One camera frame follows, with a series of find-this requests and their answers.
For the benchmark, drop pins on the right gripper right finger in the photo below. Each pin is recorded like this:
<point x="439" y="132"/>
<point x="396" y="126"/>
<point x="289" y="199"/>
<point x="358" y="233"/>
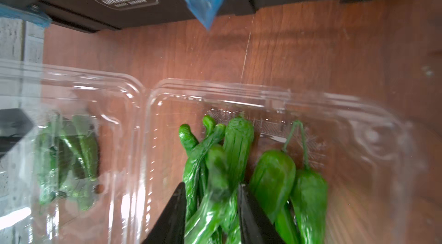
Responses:
<point x="255" y="227"/>

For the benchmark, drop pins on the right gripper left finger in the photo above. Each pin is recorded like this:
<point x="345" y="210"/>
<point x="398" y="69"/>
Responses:
<point x="170" y="226"/>

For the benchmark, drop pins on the peppers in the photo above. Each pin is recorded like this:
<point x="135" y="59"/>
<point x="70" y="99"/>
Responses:
<point x="294" y="200"/>
<point x="67" y="159"/>

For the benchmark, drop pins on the clear clamshell container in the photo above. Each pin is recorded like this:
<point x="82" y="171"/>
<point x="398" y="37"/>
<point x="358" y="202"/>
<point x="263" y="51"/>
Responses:
<point x="365" y="153"/>
<point x="30" y="95"/>

